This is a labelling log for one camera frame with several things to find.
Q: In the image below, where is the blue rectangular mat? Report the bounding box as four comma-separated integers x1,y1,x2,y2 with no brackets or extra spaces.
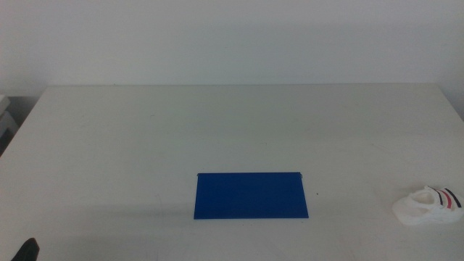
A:
193,172,310,220

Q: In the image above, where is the white side cabinet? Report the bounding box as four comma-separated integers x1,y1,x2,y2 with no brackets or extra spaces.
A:
0,94,20,153

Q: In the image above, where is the white shoe with striped strap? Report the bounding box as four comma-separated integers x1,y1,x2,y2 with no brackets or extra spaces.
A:
391,185,464,226

